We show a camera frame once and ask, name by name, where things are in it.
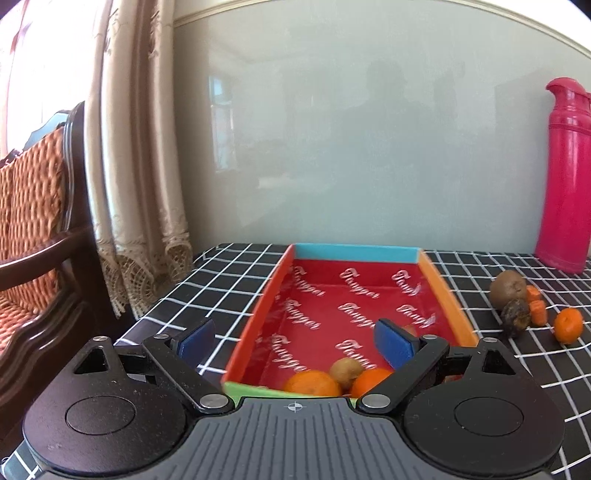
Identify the colourful cardboard box red inside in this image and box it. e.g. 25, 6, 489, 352
221, 243, 480, 403

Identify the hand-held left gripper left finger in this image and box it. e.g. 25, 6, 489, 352
73, 318, 234, 414

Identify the small green jujube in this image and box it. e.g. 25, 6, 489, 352
329, 357, 365, 389

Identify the pink thermos jug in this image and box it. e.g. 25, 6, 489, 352
534, 78, 591, 275

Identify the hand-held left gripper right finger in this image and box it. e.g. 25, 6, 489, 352
355, 318, 514, 414

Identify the dark wooden chair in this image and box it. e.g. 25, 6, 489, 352
0, 102, 122, 439

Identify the beige lace curtain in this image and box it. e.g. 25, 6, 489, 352
85, 0, 195, 320

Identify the wrinkled dark passion fruit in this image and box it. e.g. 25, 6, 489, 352
501, 299, 532, 340

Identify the orange mandarin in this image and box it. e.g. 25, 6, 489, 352
553, 308, 585, 344
283, 370, 342, 398
351, 368, 394, 398

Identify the brown kiwi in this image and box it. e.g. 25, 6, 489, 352
489, 270, 528, 306

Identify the orange woven chair cushion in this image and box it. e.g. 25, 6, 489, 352
0, 124, 70, 365

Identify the window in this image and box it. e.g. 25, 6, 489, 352
0, 0, 105, 158

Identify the black white checked tablecloth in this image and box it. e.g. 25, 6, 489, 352
0, 243, 591, 480

